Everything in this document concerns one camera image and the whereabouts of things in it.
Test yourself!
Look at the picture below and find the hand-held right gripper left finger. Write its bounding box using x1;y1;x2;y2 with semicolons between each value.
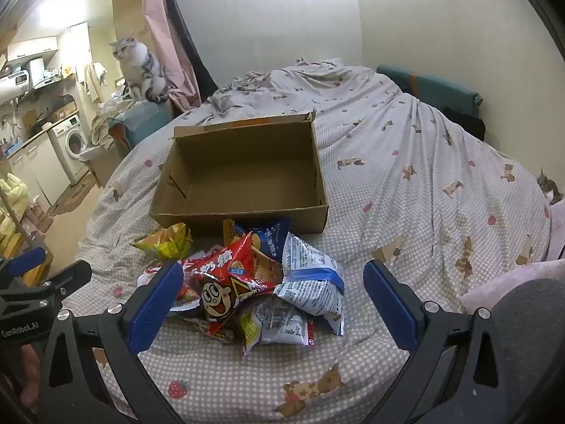
39;261;186;424

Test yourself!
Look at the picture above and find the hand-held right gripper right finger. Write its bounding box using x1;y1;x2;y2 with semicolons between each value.
364;260;508;424

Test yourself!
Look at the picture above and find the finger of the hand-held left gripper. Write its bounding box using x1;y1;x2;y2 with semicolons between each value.
15;260;93;311
0;247;47;280

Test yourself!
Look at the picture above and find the red triangular candy packet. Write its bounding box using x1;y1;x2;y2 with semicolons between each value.
183;231;283;341

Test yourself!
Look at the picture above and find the white blue-edged snack packet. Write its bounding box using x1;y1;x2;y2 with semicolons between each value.
274;232;346;336

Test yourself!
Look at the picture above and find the white red yellow snack packet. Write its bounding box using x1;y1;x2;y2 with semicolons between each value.
240;296;316;356

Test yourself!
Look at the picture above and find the yellow and blue snack packet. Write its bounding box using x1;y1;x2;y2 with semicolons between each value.
223;216;291;262

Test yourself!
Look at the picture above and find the brown cardboard box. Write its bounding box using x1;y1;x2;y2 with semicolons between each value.
149;112;329;237

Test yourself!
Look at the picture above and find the yellow cloth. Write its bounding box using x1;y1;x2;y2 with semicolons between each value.
0;172;29;252

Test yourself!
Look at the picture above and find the brown floor rug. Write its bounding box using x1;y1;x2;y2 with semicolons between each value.
53;172;104;217

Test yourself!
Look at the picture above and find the white kitchen base cabinet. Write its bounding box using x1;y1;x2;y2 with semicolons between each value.
0;130;73;213

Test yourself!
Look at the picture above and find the pink cloth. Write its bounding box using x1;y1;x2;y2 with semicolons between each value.
459;258;565;314

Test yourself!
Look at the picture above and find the white washing machine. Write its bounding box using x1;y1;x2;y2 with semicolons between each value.
48;114;91;182

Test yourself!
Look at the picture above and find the person's right leg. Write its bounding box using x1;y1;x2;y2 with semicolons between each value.
459;278;565;424

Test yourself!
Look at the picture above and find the brown carton on shelf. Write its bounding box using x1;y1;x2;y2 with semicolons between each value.
22;99;78;129

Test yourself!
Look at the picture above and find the pile of clothes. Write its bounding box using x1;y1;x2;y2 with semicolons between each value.
90;86;137;151

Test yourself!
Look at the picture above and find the white water heater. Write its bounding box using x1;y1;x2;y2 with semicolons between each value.
0;71;31;102

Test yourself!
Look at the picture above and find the teal armchair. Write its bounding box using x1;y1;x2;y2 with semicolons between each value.
108;97;175;160

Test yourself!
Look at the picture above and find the hanging towel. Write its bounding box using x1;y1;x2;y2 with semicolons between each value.
75;62;107;102

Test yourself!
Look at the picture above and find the black cloth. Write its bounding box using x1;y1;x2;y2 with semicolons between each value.
441;106;486;142

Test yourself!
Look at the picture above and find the tabby cat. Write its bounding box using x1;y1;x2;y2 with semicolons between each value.
536;169;565;206

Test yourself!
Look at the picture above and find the teal headboard cushion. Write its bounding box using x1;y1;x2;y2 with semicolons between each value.
376;64;483;118

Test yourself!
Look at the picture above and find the grey and white cat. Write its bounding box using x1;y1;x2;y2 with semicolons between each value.
109;37;171;104

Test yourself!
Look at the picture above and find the pink curtain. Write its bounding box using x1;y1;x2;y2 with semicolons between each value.
143;0;201;109

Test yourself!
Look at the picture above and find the dark curtain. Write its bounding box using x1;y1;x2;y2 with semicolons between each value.
156;0;219;98

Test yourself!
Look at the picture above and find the white wall cabinet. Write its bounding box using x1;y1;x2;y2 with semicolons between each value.
6;35;60;63

